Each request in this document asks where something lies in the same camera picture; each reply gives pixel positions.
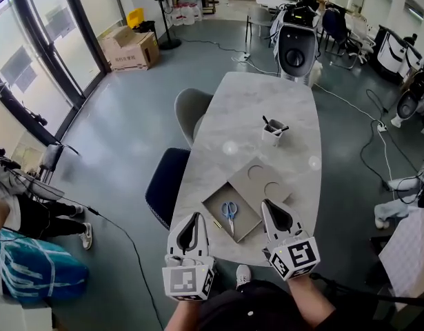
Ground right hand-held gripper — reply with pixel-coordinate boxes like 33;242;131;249
260;198;321;282

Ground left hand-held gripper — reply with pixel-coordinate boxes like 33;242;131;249
161;212;218;302

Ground blue-handled scissors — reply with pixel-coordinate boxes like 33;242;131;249
221;201;239;237

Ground grey cardboard drawer box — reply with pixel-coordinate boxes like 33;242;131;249
201;155;294;244

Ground person's left forearm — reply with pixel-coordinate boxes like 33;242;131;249
164;299;206;331

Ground person's right forearm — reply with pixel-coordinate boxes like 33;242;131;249
286;277;337;331

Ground large cardboard box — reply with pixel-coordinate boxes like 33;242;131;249
103;31;161;72

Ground small cardboard box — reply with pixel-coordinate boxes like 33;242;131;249
102;25;137;48

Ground dark blue upholstered chair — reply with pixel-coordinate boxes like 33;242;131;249
144;146;192;232

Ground person's right shoe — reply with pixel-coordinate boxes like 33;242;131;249
235;264;252;290

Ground person's black clothing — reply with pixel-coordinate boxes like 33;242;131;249
196;278;340;331

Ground white square pen holder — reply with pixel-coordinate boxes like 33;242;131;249
261;118;285;145

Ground grey upholstered chair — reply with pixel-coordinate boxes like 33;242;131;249
174;88;215;148

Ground white quilted table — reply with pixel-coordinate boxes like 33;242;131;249
378;206;424;310

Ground blue taped bag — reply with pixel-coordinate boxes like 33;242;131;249
0;228;90;305

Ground white backpack pod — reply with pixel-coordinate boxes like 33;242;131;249
276;24;319;81

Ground white office chair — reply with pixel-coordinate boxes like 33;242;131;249
339;22;377;70

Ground grey dining chair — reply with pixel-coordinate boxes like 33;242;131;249
245;6;279;48

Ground cluster of clear water jugs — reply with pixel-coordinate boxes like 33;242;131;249
170;0;203;27

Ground yellow plastic bin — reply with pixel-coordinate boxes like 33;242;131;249
125;8;145;28

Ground black-framed glass door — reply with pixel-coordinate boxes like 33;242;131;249
0;0;110;145

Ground black floor cable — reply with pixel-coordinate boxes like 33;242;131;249
86;204;165;331

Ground white floor cable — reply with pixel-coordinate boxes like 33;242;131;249
313;83;394;182

